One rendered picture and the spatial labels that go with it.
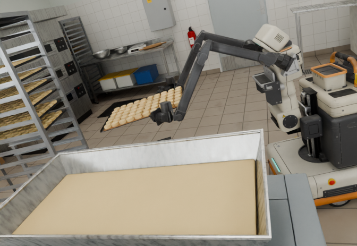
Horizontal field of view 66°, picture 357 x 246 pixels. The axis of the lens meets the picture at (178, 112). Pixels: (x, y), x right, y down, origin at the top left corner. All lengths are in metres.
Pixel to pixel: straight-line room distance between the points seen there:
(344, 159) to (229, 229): 1.74
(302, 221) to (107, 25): 6.12
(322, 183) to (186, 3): 4.43
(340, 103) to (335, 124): 0.14
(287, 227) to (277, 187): 0.12
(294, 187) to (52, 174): 0.60
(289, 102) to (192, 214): 1.56
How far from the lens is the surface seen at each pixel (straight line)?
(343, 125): 2.04
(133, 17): 6.17
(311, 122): 2.02
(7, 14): 2.14
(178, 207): 0.56
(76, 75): 5.51
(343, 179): 2.22
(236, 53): 1.67
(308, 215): 0.63
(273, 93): 1.93
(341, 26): 5.84
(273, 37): 1.86
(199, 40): 2.08
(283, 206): 0.64
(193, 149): 0.66
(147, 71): 5.62
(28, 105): 1.99
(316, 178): 2.16
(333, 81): 2.08
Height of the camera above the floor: 1.62
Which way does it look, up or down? 22 degrees down
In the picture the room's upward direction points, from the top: 16 degrees counter-clockwise
